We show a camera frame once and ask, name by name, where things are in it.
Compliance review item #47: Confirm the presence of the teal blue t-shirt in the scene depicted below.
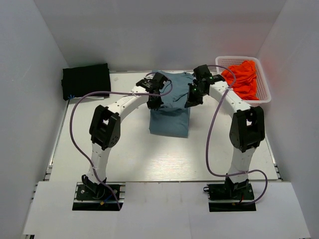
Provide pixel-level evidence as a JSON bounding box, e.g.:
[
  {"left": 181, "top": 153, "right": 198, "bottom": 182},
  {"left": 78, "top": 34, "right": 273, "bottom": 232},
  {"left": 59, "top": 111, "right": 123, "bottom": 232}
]
[{"left": 149, "top": 71, "right": 194, "bottom": 138}]

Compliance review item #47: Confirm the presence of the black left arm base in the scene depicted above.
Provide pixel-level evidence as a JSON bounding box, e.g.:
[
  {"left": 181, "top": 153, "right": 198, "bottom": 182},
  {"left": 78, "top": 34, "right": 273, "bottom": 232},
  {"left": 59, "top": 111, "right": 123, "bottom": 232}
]
[{"left": 72, "top": 182, "right": 120, "bottom": 212}]

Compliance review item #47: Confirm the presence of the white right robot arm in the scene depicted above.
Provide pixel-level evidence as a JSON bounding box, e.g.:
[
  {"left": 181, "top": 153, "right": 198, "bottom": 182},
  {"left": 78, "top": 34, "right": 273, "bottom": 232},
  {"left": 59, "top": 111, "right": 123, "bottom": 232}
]
[{"left": 185, "top": 65, "right": 265, "bottom": 199}]

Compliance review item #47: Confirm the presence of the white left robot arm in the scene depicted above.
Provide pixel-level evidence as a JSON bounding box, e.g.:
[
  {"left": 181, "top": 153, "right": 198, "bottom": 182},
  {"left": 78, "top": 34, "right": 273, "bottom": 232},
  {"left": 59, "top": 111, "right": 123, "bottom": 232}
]
[{"left": 82, "top": 72, "right": 169, "bottom": 199}]

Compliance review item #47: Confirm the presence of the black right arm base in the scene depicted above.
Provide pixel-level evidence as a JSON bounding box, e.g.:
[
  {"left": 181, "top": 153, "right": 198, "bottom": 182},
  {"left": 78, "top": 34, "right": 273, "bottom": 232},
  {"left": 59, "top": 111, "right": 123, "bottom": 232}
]
[{"left": 203, "top": 178, "right": 256, "bottom": 212}]

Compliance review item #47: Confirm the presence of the white plastic mesh basket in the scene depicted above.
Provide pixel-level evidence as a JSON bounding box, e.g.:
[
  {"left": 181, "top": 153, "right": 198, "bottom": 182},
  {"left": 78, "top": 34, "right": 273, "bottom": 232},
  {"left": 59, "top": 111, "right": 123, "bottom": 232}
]
[{"left": 215, "top": 56, "right": 271, "bottom": 105}]

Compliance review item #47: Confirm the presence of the crumpled orange t-shirt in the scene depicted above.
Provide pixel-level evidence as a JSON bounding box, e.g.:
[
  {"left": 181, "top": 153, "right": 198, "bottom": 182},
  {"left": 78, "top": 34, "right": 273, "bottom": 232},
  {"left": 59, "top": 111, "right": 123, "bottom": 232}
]
[{"left": 228, "top": 60, "right": 259, "bottom": 101}]

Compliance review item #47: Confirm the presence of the folded black t-shirt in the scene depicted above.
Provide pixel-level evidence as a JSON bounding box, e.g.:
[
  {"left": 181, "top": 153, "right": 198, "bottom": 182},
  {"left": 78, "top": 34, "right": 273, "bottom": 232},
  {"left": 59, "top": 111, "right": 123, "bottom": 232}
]
[{"left": 61, "top": 63, "right": 111, "bottom": 101}]

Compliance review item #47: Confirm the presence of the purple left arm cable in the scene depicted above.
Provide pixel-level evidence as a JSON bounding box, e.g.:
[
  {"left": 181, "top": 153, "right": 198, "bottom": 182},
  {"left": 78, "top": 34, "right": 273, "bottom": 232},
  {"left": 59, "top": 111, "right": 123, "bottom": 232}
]
[{"left": 69, "top": 79, "right": 174, "bottom": 210}]

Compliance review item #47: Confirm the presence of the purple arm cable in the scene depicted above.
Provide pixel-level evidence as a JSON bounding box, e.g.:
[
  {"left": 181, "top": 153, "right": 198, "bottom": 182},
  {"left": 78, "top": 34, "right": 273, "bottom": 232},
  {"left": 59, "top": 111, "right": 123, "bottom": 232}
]
[
  {"left": 69, "top": 79, "right": 174, "bottom": 210},
  {"left": 206, "top": 65, "right": 269, "bottom": 206}
]

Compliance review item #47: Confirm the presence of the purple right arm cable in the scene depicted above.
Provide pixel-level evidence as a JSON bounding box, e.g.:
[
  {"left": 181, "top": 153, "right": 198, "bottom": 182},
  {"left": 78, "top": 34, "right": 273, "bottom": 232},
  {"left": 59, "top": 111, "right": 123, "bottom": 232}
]
[{"left": 206, "top": 65, "right": 269, "bottom": 206}]

